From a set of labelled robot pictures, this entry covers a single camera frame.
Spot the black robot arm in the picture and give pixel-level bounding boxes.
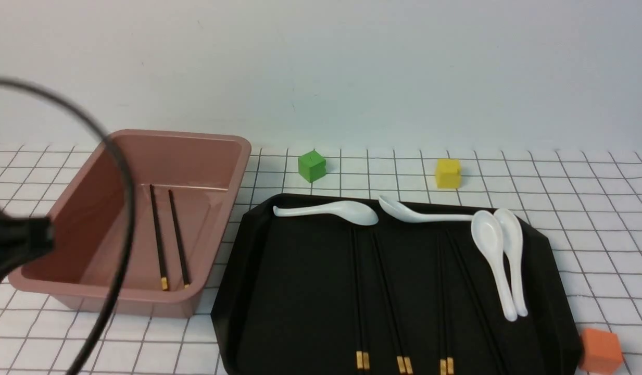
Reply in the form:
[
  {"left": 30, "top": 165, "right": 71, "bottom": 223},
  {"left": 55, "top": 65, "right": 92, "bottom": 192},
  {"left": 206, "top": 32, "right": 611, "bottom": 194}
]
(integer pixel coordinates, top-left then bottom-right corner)
[{"left": 0, "top": 209, "right": 55, "bottom": 283}]

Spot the green cube block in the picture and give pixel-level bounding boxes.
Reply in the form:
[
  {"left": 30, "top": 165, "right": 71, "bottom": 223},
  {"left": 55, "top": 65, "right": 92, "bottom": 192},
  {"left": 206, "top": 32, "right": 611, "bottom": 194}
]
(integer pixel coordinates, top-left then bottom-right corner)
[{"left": 298, "top": 150, "right": 327, "bottom": 183}]

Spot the white ceramic spoon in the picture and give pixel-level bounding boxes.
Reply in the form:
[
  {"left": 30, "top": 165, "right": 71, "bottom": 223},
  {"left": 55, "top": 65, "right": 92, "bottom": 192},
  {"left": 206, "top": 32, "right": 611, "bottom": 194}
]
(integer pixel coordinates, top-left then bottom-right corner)
[
  {"left": 471, "top": 210, "right": 518, "bottom": 322},
  {"left": 272, "top": 201, "right": 379, "bottom": 226},
  {"left": 378, "top": 195, "right": 473, "bottom": 223},
  {"left": 494, "top": 208, "right": 528, "bottom": 317}
]

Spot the black rectangular tray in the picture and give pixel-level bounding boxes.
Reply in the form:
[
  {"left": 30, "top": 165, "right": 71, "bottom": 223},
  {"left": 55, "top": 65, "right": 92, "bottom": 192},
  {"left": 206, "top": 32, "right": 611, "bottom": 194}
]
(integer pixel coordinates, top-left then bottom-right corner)
[{"left": 211, "top": 194, "right": 583, "bottom": 374}]

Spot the yellow cube block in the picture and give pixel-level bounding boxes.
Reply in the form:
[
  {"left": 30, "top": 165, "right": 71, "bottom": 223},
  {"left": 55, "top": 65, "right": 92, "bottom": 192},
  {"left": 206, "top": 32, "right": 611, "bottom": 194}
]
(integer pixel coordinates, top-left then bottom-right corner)
[{"left": 435, "top": 158, "right": 462, "bottom": 190}]

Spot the pink plastic bin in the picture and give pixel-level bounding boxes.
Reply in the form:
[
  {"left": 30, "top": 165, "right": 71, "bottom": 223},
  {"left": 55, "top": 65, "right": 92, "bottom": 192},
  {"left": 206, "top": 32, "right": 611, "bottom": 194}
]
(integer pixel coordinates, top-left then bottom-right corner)
[{"left": 8, "top": 130, "right": 251, "bottom": 318}]

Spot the black chopstick gold band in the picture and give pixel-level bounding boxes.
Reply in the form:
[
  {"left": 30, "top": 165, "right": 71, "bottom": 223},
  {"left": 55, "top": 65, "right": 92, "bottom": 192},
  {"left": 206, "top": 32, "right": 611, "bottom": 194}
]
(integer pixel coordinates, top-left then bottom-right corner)
[
  {"left": 377, "top": 233, "right": 414, "bottom": 374},
  {"left": 356, "top": 229, "right": 371, "bottom": 374},
  {"left": 370, "top": 230, "right": 407, "bottom": 374},
  {"left": 349, "top": 227, "right": 367, "bottom": 374}
]

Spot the black chopstick gold tip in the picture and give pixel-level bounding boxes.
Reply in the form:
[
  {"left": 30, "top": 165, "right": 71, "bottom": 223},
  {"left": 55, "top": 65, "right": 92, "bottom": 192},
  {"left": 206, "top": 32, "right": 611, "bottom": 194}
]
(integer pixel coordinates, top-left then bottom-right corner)
[
  {"left": 148, "top": 184, "right": 169, "bottom": 291},
  {"left": 168, "top": 189, "right": 191, "bottom": 288}
]

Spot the white checkered tablecloth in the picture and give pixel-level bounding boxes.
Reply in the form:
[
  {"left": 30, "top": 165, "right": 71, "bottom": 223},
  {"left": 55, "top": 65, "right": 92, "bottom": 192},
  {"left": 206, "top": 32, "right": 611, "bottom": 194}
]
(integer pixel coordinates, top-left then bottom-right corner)
[{"left": 0, "top": 142, "right": 642, "bottom": 374}]

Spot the orange cube block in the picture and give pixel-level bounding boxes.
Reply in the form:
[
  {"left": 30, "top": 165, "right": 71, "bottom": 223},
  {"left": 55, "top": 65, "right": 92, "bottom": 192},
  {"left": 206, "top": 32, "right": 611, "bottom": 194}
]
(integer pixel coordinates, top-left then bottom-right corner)
[{"left": 578, "top": 328, "right": 623, "bottom": 374}]

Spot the black cable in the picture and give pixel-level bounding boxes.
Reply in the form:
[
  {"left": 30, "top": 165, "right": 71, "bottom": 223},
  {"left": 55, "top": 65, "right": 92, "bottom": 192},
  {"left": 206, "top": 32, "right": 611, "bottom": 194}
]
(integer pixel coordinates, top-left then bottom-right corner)
[{"left": 0, "top": 76, "right": 136, "bottom": 375}]

